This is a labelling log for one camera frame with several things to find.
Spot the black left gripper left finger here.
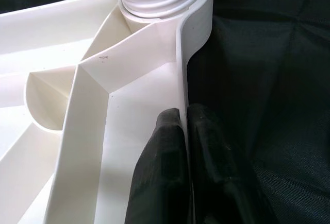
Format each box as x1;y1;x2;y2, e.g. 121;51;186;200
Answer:
125;107;193;224

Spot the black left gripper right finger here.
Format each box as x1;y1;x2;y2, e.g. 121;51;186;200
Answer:
187;103;274;224

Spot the white plastic table top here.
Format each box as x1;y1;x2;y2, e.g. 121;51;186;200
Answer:
0;0;215;224

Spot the black tablecloth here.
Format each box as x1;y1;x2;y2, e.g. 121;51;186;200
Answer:
0;0;330;224

